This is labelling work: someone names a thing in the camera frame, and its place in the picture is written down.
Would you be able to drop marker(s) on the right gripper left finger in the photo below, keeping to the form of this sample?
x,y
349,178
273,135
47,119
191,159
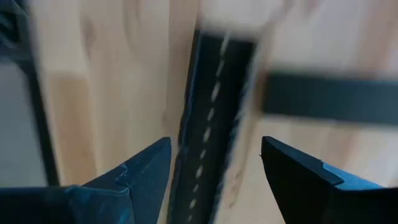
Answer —
x,y
124,199

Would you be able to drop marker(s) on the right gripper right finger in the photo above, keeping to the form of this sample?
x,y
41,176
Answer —
x,y
304,193

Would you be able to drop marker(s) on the black raceway lid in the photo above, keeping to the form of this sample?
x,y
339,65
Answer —
x,y
326,99

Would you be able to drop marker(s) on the black aluminium table frame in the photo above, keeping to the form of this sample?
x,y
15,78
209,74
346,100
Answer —
x,y
38,105

